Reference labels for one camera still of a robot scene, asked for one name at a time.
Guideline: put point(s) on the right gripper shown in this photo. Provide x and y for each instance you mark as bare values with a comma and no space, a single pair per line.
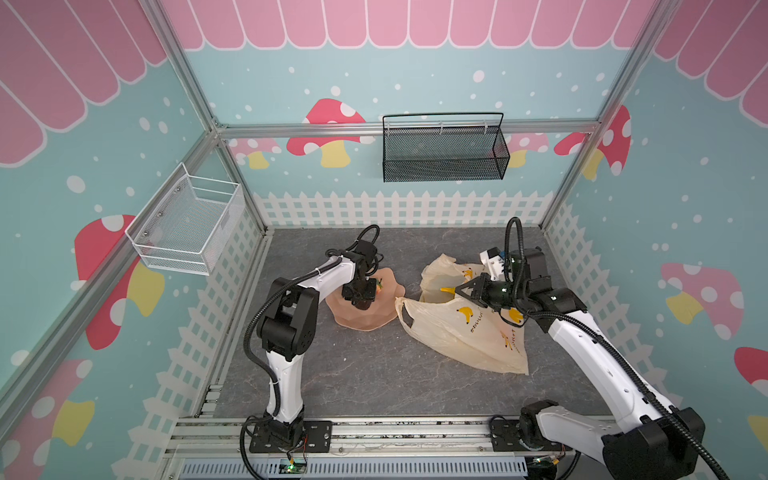
489,289

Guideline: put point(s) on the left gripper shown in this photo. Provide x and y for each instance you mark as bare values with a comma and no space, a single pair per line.
368,296

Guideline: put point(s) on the banana print plastic bag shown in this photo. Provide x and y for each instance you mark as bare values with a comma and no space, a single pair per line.
459,329

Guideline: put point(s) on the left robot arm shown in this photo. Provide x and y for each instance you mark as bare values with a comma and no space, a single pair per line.
284,327

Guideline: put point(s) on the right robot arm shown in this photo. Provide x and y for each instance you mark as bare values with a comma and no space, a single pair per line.
648,437

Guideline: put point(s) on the pink fruit plate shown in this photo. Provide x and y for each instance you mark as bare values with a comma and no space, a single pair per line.
381,312

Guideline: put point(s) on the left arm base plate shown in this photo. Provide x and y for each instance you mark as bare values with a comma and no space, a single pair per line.
306,437

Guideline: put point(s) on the black mesh wall basket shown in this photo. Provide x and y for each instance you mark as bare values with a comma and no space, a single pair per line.
453,146

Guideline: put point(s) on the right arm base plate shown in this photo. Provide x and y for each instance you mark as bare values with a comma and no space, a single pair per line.
506,436

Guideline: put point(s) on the aluminium front rail frame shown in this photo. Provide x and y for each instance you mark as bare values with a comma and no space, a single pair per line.
410,447

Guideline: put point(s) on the white wire wall basket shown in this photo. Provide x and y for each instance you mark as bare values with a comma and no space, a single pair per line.
187,224

